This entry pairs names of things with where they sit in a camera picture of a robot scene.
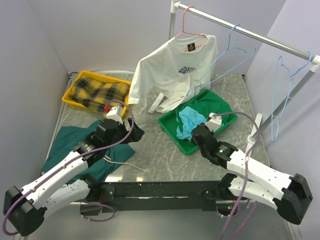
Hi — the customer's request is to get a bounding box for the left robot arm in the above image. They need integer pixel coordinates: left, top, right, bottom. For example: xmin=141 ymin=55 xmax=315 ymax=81
xmin=2 ymin=118 xmax=145 ymax=237

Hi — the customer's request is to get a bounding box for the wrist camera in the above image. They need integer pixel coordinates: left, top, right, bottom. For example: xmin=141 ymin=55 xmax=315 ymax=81
xmin=205 ymin=112 xmax=222 ymax=132
xmin=104 ymin=105 xmax=124 ymax=121

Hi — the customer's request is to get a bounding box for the green plastic bin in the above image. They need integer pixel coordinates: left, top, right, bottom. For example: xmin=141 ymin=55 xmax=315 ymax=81
xmin=158 ymin=89 xmax=232 ymax=155

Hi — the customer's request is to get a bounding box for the blue wire hanger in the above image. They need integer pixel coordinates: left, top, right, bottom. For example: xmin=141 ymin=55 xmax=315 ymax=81
xmin=270 ymin=51 xmax=313 ymax=142
xmin=185 ymin=23 xmax=257 ymax=98

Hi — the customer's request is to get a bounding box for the white rack base foot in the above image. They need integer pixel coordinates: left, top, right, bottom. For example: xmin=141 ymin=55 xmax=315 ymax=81
xmin=245 ymin=113 xmax=263 ymax=157

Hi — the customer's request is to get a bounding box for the yellow plaid cloth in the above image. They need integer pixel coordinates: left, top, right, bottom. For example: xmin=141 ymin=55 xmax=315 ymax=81
xmin=69 ymin=77 xmax=130 ymax=114

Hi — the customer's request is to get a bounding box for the blue wire hanger right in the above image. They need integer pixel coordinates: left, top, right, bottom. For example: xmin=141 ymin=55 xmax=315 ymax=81
xmin=270 ymin=51 xmax=313 ymax=142

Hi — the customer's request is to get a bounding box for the light blue t shirt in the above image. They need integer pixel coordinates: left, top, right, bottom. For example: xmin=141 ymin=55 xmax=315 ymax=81
xmin=176 ymin=106 xmax=207 ymax=142

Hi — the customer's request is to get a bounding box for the green cloth in bin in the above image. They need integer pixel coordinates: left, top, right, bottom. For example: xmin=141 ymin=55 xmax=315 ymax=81
xmin=175 ymin=89 xmax=232 ymax=131

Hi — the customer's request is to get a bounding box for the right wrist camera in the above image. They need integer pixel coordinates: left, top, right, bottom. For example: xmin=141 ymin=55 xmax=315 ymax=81
xmin=205 ymin=112 xmax=222 ymax=132

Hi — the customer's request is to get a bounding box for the metal clothes rack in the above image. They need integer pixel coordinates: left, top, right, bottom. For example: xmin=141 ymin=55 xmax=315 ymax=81
xmin=168 ymin=0 xmax=320 ymax=141

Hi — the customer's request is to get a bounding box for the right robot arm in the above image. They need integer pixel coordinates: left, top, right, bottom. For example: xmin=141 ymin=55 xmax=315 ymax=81
xmin=191 ymin=124 xmax=313 ymax=225

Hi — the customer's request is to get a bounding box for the dark teal garment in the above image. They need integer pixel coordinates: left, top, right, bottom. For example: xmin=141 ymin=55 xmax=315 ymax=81
xmin=41 ymin=118 xmax=136 ymax=184

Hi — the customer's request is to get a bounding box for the beige drawstring cord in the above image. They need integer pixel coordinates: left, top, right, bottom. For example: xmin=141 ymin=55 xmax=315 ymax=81
xmin=102 ymin=154 xmax=152 ymax=173

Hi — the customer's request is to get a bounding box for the white t shirt on hanger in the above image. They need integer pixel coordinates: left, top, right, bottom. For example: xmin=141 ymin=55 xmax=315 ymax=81
xmin=128 ymin=35 xmax=219 ymax=114

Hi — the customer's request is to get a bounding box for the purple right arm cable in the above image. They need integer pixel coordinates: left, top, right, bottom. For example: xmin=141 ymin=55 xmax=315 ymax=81
xmin=212 ymin=111 xmax=263 ymax=240

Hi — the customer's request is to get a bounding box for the blue wire hanger middle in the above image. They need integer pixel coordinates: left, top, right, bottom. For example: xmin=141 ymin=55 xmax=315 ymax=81
xmin=185 ymin=23 xmax=257 ymax=98

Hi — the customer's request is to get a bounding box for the pink wire hanger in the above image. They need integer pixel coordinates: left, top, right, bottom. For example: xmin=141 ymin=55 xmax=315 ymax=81
xmin=172 ymin=5 xmax=210 ymax=53

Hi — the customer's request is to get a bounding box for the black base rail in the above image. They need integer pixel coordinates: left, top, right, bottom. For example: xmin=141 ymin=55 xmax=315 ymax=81
xmin=85 ymin=181 xmax=237 ymax=212

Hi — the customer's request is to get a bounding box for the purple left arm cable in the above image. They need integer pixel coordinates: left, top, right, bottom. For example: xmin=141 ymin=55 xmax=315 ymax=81
xmin=0 ymin=99 xmax=135 ymax=236

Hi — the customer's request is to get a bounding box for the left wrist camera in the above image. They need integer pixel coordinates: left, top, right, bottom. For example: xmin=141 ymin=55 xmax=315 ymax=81
xmin=104 ymin=105 xmax=124 ymax=121

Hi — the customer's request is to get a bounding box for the white rack foot left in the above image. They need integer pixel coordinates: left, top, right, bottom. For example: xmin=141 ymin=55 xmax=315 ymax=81
xmin=148 ymin=92 xmax=165 ymax=114

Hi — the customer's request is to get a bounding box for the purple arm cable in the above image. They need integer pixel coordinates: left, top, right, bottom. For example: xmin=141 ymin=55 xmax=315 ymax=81
xmin=212 ymin=111 xmax=263 ymax=240
xmin=0 ymin=99 xmax=135 ymax=236

